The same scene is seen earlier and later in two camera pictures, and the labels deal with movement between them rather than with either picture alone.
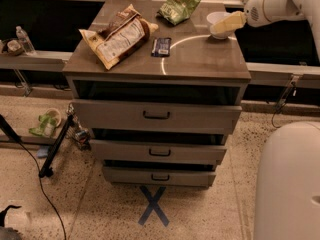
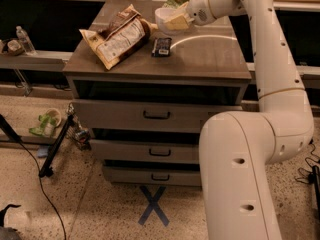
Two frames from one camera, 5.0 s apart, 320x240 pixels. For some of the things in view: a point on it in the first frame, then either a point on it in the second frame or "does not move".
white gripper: x=259 y=14 to x=198 y=9
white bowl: x=214 y=18 to x=164 y=13
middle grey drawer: x=159 y=151 does not move
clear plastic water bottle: x=25 y=40 does not move
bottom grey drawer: x=155 y=177 does not move
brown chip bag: x=117 y=35 does not move
